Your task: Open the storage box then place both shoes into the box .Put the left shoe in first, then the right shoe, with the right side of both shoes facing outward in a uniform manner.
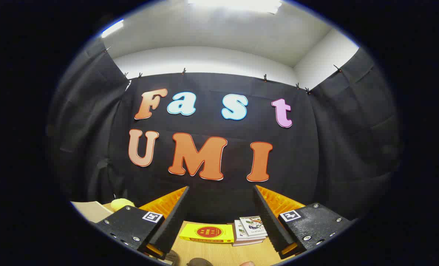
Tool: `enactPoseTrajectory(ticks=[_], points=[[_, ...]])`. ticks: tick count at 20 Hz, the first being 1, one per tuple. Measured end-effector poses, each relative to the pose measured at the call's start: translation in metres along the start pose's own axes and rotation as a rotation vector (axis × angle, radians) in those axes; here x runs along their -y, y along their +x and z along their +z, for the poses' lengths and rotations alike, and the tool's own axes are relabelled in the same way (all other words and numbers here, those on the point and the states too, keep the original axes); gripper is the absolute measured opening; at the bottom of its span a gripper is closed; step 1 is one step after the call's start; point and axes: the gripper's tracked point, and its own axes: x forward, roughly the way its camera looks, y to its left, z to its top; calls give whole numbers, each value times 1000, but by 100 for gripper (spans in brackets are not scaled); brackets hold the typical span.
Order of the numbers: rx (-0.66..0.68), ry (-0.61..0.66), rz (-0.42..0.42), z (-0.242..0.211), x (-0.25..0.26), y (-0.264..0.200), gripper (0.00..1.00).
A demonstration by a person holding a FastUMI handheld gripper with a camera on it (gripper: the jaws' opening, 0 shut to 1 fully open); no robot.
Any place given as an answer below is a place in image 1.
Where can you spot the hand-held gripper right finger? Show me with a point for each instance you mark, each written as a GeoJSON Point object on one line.
{"type": "Point", "coordinates": [269, 221]}

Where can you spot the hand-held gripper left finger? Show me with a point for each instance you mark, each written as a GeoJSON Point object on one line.
{"type": "Point", "coordinates": [173, 221]}

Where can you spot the cream fabric storage box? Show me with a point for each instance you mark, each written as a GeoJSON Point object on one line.
{"type": "Point", "coordinates": [92, 211]}

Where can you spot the pale pink book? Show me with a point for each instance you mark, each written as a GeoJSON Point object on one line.
{"type": "Point", "coordinates": [247, 242]}

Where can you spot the white illustrated book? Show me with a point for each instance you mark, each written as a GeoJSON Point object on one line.
{"type": "Point", "coordinates": [238, 232]}

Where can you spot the yellow book with red circle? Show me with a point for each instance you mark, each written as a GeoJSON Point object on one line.
{"type": "Point", "coordinates": [206, 232]}

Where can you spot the yellow bun plush toy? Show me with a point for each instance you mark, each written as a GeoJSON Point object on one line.
{"type": "Point", "coordinates": [120, 204]}

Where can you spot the small ceiling light panel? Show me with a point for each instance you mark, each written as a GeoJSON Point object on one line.
{"type": "Point", "coordinates": [112, 28]}

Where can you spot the large ceiling light panel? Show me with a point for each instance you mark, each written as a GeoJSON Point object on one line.
{"type": "Point", "coordinates": [234, 5]}

